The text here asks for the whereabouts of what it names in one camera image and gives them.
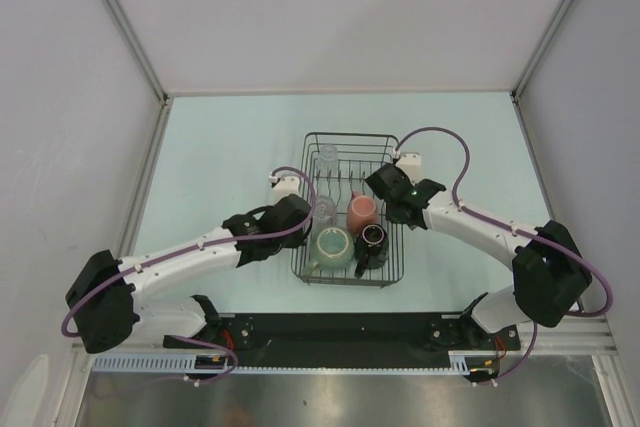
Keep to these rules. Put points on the green glazed ceramic mug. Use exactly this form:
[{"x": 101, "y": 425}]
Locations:
[{"x": 331, "y": 249}]

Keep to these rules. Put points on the clear faceted glass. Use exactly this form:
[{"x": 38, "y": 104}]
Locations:
[
  {"x": 325, "y": 212},
  {"x": 327, "y": 161}
]

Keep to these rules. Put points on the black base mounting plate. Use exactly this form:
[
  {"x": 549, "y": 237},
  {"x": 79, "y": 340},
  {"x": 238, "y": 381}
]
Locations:
[{"x": 349, "y": 340}]

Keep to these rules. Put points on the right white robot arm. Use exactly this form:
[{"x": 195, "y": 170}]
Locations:
[{"x": 548, "y": 277}]

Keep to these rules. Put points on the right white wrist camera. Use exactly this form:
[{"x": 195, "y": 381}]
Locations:
[{"x": 410, "y": 163}]

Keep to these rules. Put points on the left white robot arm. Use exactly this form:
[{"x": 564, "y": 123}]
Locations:
[{"x": 116, "y": 300}]

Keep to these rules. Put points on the dark wire dish rack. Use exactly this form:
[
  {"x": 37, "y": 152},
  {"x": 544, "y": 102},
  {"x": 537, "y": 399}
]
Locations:
[{"x": 360, "y": 155}]

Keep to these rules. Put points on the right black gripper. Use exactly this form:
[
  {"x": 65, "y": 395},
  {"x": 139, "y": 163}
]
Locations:
[{"x": 388, "y": 214}]

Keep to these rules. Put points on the black ceramic mug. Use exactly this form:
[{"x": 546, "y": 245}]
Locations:
[{"x": 371, "y": 249}]

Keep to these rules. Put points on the white slotted cable duct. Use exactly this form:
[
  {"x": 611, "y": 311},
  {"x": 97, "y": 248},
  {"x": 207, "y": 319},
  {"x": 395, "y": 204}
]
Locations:
[{"x": 192, "y": 364}]

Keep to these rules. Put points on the pink ceramic mug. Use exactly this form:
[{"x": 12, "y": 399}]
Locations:
[{"x": 361, "y": 212}]

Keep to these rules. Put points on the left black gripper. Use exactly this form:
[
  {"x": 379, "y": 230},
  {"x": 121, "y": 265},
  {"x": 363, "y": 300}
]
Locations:
[{"x": 296, "y": 242}]

